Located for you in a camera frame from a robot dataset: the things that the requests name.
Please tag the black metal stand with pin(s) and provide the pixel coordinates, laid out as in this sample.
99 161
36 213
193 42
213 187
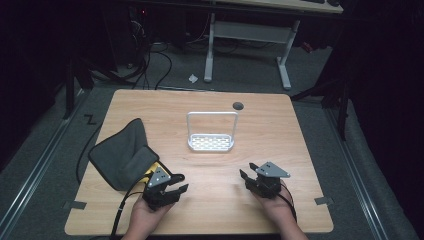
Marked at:
340 96
69 86

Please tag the grey and yellow cloth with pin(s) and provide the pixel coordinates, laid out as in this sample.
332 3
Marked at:
123 156

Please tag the small red object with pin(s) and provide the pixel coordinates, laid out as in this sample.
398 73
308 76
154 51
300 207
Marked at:
307 47

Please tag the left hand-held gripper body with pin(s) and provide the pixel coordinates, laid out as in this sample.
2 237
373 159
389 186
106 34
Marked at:
158 180

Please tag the white metal rack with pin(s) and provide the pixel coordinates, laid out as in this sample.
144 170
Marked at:
210 140

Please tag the person's left hand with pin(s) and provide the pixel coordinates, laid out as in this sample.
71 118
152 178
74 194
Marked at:
146 215

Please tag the metal floor rail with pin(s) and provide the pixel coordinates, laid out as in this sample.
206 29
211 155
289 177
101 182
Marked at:
356 173
36 173

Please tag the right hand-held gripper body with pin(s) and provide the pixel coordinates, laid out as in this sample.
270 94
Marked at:
268 181

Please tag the white-legged desk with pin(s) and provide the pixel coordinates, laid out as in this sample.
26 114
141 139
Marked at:
248 31

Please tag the person's right hand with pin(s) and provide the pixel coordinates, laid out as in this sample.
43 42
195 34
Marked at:
276 208

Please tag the grey tape strip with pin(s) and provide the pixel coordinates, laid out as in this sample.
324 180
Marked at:
323 200
75 205

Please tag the black round table grommet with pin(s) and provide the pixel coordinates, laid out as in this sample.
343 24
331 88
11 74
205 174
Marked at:
238 106

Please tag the white paper scrap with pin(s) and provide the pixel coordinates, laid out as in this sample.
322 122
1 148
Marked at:
193 78

